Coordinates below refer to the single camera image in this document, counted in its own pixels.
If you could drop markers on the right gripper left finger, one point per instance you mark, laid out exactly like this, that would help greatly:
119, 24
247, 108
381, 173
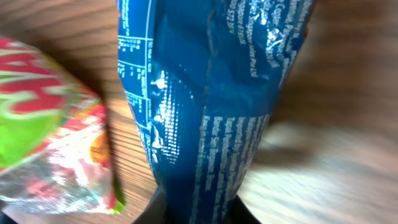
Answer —
156, 212

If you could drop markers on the blue snack wrapper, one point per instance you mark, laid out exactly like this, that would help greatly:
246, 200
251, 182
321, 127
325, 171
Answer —
202, 78

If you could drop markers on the green snack bag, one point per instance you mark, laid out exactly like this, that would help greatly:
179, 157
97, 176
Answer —
55, 156

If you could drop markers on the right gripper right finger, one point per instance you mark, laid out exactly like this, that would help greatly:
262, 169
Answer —
239, 213

